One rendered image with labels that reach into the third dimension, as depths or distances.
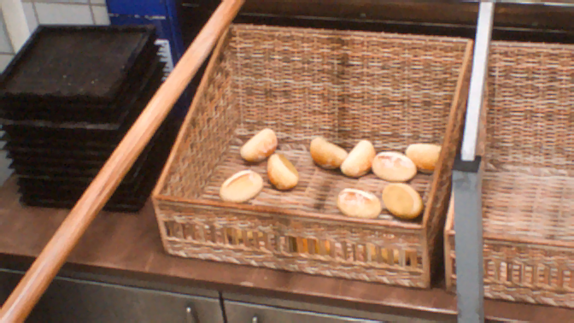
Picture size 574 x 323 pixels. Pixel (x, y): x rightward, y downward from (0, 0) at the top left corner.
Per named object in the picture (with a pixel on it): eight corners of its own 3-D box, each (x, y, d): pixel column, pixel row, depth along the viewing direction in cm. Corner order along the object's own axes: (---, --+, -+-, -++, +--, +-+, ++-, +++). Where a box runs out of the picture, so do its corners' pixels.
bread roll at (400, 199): (407, 225, 226) (423, 229, 230) (422, 196, 225) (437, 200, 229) (373, 203, 233) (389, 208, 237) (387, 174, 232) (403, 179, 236)
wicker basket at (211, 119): (241, 122, 268) (224, 20, 252) (479, 144, 250) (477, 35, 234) (160, 257, 232) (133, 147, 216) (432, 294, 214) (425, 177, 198)
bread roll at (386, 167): (422, 171, 243) (421, 150, 240) (408, 189, 239) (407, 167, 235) (379, 161, 248) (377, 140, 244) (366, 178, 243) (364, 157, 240)
